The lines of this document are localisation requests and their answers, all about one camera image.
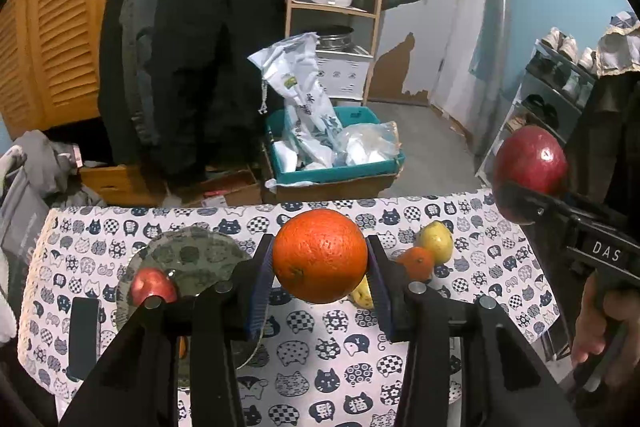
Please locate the steel pot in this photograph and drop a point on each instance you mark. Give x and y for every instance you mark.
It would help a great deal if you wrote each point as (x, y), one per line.
(337, 39)

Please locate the shoe rack with shoes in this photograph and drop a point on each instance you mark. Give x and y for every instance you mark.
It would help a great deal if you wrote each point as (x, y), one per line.
(565, 47)

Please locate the grey pipe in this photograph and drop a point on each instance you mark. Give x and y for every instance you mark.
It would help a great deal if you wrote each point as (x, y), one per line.
(500, 7)

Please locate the orange with green stem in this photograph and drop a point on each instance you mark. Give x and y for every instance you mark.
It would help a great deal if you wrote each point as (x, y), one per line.
(417, 263)

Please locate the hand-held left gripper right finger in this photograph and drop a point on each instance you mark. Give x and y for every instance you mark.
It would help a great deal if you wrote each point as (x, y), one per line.
(377, 287)

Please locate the person's right hand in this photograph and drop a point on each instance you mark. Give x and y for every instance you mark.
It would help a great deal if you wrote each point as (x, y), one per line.
(590, 332)

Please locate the wooden shelf rack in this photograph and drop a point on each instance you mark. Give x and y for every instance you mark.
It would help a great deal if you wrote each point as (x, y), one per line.
(330, 8)

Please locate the yellow pear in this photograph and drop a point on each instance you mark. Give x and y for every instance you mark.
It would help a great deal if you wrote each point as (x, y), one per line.
(362, 294)

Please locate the clear plastic bag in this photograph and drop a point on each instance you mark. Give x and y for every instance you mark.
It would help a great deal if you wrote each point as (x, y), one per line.
(367, 144)

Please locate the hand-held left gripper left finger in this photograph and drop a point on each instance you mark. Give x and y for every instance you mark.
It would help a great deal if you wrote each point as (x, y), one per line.
(261, 307)

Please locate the wooden crate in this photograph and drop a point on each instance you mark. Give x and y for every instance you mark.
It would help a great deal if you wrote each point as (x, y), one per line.
(115, 184)

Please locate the black coat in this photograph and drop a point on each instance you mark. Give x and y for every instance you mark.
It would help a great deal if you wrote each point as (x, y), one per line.
(210, 57)

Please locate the red apple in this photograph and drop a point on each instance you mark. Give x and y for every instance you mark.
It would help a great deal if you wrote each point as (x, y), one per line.
(152, 284)
(530, 157)

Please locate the pale door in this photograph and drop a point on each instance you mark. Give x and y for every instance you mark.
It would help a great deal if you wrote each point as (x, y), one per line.
(450, 32)

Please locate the dark brown coat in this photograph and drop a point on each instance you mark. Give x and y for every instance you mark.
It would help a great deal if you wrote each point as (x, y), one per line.
(610, 117)

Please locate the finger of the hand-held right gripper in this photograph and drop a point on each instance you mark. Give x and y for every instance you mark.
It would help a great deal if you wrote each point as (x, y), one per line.
(520, 197)

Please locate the lace trim cloth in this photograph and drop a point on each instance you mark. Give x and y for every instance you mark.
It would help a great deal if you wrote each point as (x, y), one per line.
(620, 47)

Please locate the open cardboard box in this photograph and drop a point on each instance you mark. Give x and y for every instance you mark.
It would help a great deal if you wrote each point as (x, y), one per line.
(225, 187)

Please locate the white rice bag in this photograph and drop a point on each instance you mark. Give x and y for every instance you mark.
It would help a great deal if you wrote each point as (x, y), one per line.
(305, 107)

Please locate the teal plastic crate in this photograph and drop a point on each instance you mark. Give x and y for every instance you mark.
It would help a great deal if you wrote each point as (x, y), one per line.
(340, 172)

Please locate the grey jacket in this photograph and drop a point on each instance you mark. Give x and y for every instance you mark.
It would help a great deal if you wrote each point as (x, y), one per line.
(142, 32)

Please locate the large orange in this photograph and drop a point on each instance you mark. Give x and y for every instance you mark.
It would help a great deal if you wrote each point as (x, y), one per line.
(320, 252)

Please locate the green patterned glass bowl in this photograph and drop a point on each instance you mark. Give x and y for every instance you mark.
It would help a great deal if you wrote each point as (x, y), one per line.
(200, 257)

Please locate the black phone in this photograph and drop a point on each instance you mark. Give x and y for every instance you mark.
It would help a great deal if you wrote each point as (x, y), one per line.
(82, 337)

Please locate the cat print tablecloth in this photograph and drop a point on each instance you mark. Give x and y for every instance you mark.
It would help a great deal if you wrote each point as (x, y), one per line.
(320, 357)

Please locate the wooden louvered wardrobe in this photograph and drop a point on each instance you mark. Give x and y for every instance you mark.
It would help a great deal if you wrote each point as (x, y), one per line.
(60, 32)

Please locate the yellow-green pear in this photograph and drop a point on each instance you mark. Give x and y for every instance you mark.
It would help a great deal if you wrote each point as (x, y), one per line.
(436, 241)

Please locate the white plastic basket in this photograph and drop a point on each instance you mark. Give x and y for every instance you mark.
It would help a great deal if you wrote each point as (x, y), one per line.
(345, 77)

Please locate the grey clothes pile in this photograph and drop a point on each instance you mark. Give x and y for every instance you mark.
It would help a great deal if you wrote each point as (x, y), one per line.
(45, 157)

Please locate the white shoe rack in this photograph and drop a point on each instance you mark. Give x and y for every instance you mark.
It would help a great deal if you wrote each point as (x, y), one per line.
(492, 147)

